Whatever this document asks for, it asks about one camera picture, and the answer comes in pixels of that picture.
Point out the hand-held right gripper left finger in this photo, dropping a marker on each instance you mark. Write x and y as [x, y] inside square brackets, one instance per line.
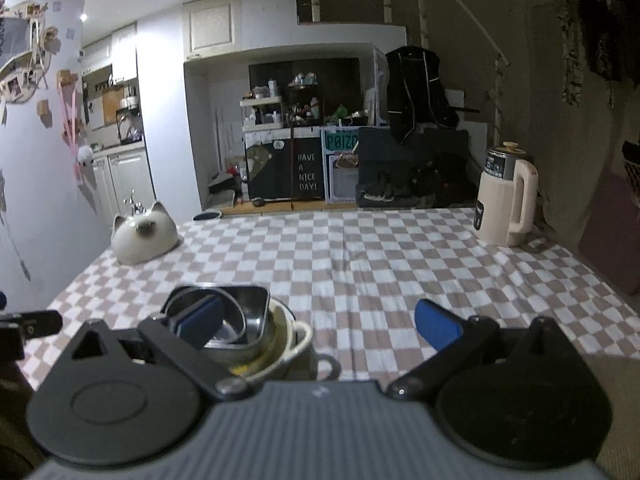
[200, 322]

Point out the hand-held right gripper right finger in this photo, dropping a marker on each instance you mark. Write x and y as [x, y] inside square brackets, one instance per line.
[437, 325]

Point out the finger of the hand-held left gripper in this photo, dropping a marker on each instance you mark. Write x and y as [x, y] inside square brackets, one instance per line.
[35, 322]

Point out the stainless steel bowl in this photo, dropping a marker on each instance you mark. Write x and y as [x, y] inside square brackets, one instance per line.
[232, 325]

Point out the grey square glass dish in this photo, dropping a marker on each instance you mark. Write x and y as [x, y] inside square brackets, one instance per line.
[255, 310]

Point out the yellow floral scalloped bowl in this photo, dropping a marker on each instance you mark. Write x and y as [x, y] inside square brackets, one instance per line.
[250, 369]

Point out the white cat-shaped ceramic fountain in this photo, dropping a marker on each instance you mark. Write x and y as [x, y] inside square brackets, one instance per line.
[145, 245]

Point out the brown white checkered tablecloth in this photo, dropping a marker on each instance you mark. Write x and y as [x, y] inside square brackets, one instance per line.
[350, 280]

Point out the pink electric kettle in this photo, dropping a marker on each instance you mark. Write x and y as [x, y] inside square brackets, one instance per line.
[500, 210]

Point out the low wooden cabinet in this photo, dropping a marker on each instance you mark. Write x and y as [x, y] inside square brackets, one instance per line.
[300, 206]

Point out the chair with dark clothes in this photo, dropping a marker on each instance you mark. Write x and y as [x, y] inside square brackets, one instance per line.
[430, 170]

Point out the black cloth with frog print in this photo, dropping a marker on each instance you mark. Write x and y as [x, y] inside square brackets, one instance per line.
[270, 180]

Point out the white kitchen cabinet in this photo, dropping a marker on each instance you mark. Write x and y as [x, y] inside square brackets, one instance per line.
[125, 180]

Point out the white framed box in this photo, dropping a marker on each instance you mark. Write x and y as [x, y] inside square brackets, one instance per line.
[342, 185]

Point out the pink ribbon with pompom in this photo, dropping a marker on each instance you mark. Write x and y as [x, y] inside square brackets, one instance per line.
[84, 152]

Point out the pink mat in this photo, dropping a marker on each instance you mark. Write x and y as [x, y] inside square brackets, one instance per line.
[615, 240]

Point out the black chalkboard sign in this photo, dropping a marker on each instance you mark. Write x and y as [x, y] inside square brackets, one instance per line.
[305, 150]

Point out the white storage rack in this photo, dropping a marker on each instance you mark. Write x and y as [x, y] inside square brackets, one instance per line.
[260, 127]

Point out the green sign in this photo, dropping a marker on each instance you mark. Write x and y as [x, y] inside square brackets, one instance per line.
[340, 141]

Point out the black jacket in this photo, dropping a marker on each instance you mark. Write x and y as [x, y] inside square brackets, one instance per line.
[415, 90]

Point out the hanging net basket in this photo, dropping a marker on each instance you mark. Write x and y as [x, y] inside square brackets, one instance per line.
[632, 170]

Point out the white cupboard door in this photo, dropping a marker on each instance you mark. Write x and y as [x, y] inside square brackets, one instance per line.
[212, 25]

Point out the hanging dark clothes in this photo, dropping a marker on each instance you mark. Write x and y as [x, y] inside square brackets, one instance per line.
[600, 30]

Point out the wall photo collage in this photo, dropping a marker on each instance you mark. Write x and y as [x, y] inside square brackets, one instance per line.
[20, 70]

